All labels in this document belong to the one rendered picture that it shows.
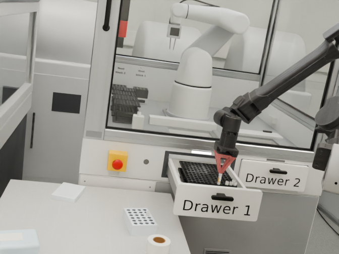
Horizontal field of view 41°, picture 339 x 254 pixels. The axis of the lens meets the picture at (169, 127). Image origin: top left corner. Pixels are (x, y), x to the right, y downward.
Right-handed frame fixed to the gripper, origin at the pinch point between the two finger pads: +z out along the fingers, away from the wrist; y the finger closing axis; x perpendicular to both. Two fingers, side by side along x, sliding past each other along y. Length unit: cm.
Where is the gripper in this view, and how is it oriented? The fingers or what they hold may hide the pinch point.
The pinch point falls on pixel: (220, 170)
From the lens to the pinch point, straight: 159.6
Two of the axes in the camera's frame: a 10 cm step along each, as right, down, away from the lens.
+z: -2.1, 9.6, 1.8
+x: 9.7, 1.8, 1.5
